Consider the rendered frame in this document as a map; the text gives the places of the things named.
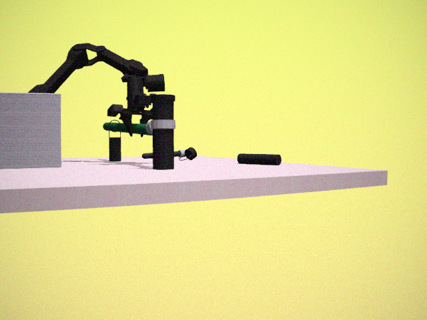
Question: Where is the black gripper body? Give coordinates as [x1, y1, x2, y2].
[107, 90, 153, 118]

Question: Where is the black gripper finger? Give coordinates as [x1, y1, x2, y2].
[119, 113, 133, 137]
[139, 115, 153, 124]

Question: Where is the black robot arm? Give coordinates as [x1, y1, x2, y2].
[28, 43, 165, 108]

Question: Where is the green cylinder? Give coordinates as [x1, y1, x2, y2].
[103, 122, 153, 135]

